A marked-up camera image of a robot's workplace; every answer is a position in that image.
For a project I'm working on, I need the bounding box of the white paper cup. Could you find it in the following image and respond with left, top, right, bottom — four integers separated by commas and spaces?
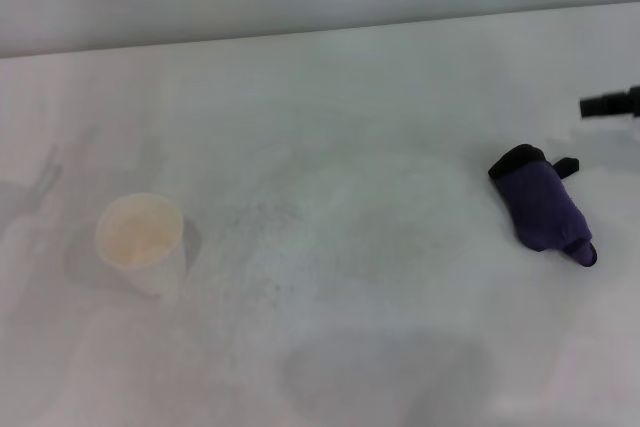
95, 192, 185, 299

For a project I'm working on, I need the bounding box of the purple rag with black trim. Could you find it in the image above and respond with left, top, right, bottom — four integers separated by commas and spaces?
487, 143, 599, 269

